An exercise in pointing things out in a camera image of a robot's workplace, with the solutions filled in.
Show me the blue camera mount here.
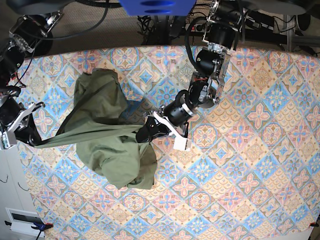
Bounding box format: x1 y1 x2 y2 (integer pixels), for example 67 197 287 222
119 0 196 16

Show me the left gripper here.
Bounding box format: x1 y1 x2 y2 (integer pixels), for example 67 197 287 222
135 99 194 143

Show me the blue orange clamp bottom left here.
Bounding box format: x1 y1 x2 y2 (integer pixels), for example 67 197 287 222
4 220 54 232

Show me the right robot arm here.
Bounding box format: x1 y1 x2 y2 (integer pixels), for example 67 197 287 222
0 10 63 150

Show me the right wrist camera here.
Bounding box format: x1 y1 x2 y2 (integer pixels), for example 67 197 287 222
0 131 17 151

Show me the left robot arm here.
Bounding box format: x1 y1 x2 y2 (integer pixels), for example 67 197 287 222
135 0 246 143

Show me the patterned tablecloth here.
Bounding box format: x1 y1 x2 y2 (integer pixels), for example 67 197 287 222
18 48 320 240

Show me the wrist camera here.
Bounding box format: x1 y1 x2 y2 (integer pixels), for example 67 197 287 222
173 135 191 152
0 131 17 151

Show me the orange clamp bottom right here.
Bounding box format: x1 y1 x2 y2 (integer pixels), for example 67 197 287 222
309 222 320 228

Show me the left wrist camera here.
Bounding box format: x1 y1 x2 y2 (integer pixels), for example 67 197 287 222
173 135 191 152

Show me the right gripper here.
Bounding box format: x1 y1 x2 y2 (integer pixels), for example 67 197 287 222
0 96 45 147

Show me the green t-shirt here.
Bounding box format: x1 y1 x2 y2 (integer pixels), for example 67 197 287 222
36 68 157 190

